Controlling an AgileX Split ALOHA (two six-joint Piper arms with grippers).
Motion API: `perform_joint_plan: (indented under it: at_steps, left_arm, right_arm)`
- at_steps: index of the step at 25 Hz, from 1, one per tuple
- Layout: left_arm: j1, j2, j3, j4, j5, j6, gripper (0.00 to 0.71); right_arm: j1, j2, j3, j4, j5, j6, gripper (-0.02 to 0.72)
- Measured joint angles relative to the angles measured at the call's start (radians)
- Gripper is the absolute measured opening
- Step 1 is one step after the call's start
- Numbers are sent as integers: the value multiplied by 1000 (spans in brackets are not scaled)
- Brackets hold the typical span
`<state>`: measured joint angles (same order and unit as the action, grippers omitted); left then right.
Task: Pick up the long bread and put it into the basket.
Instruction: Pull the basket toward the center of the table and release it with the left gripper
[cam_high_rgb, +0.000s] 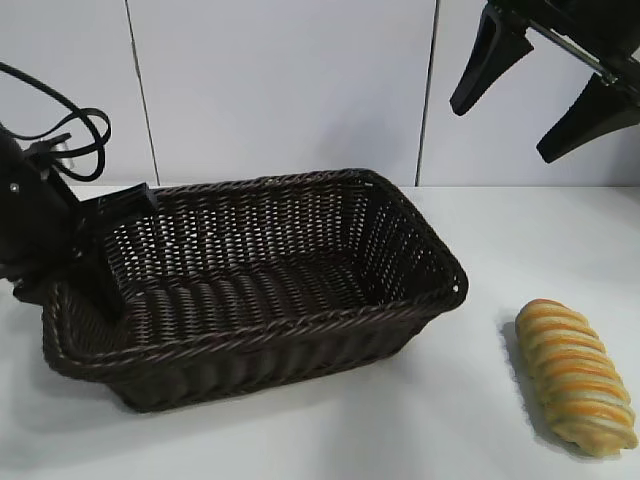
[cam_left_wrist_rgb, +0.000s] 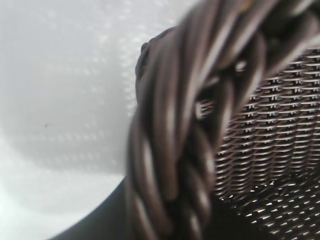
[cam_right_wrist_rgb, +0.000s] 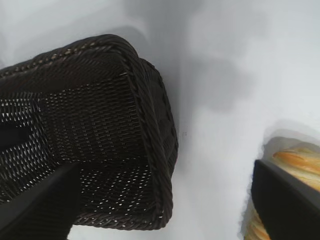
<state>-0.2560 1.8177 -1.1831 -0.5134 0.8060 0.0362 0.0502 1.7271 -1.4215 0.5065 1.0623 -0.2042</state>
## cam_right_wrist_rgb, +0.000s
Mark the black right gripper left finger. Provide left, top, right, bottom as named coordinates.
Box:
left=0, top=162, right=81, bottom=240

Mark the long striped bread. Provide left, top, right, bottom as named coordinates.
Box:
left=243, top=142, right=320, bottom=240

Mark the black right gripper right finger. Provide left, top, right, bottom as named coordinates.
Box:
left=251, top=159, right=320, bottom=240

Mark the dark brown woven basket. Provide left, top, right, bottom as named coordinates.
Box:
left=0, top=34, right=179, bottom=230

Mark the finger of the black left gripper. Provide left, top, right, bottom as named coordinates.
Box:
left=0, top=122, right=32, bottom=154

